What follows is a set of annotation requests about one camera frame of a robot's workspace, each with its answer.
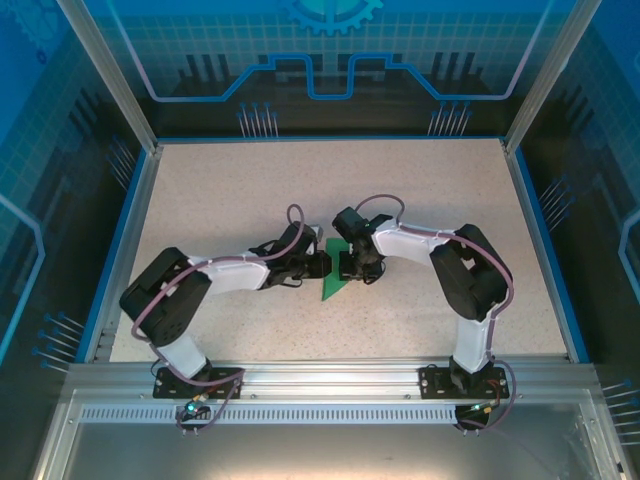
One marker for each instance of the green paper sheet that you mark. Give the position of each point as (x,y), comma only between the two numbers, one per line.
(332,290)

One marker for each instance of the blue side strip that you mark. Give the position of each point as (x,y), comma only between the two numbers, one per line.
(118,250)

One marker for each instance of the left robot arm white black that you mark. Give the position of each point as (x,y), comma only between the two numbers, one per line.
(235,272)

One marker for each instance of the metal tray panel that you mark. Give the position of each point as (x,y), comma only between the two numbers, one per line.
(320,455)

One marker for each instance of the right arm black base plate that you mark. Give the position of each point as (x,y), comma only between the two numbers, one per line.
(432,382)

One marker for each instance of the aluminium side rail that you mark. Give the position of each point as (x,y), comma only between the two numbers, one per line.
(142,200)

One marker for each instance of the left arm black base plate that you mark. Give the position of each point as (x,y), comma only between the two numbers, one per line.
(167,387)

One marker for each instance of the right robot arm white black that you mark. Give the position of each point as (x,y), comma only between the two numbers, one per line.
(405,242)

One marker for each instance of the aluminium frame post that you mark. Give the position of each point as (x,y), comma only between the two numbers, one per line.
(545,85)
(115,85)

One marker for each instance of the aluminium mounting rail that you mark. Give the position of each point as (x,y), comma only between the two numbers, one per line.
(330,380)

